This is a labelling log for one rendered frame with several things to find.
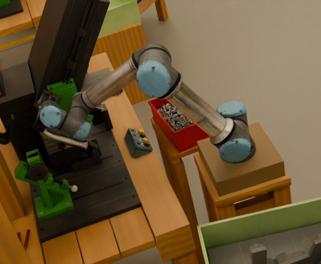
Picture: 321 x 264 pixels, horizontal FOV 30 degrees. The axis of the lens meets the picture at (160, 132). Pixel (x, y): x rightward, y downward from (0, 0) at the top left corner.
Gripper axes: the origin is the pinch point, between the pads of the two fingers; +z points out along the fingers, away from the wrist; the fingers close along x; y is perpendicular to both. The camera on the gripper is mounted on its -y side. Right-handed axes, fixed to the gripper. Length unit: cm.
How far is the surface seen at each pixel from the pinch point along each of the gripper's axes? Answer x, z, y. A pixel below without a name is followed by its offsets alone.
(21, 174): 1.1, -23.0, -24.9
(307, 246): -84, -89, 2
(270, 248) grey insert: -85, -66, -9
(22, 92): 9.9, 10.4, -0.3
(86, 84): -15.9, 21.5, 12.0
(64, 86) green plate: -4.7, 2.1, 9.7
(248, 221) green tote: -75, -62, -3
